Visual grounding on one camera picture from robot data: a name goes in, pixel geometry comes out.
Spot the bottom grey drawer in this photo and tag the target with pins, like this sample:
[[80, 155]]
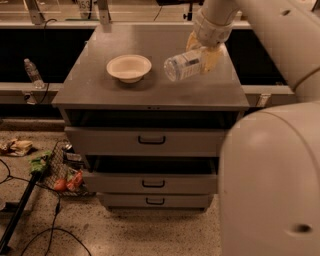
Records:
[[154, 201]]

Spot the middle grey drawer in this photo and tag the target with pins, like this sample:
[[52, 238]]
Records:
[[152, 175]]

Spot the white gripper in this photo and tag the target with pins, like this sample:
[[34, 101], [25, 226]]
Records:
[[213, 30]]

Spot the white paper bowl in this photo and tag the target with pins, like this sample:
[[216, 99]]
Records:
[[128, 68]]

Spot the metal wall bracket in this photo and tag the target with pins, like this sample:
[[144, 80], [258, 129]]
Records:
[[263, 100]]

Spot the wire mesh basket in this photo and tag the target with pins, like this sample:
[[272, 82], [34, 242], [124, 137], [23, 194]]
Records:
[[64, 163]]

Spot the red tomato item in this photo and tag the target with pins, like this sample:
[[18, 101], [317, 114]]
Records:
[[60, 185]]

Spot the grey drawer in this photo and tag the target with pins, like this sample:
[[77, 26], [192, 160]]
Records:
[[154, 201], [146, 142], [152, 175]]

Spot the small clear water bottle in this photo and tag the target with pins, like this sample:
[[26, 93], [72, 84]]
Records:
[[33, 74]]

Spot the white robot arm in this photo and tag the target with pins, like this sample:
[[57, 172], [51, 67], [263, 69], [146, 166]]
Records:
[[269, 168]]

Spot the metal frame post middle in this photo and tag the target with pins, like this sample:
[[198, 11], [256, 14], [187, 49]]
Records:
[[104, 15]]

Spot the black pole stand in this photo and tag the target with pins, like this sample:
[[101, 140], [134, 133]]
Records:
[[4, 241]]

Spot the green chip bag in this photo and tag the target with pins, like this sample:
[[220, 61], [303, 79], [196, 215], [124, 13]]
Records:
[[40, 163]]

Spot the top grey drawer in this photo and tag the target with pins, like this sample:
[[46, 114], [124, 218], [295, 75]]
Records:
[[146, 142]]

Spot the metal frame post left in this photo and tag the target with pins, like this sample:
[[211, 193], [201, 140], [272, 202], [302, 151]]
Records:
[[37, 18]]

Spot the metal frame post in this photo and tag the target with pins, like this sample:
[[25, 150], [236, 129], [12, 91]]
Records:
[[104, 15], [37, 18]]

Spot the clear plastic bottle blue label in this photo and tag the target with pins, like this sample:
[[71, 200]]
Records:
[[184, 65]]

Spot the grey drawer cabinet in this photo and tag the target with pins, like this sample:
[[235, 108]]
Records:
[[91, 97]]

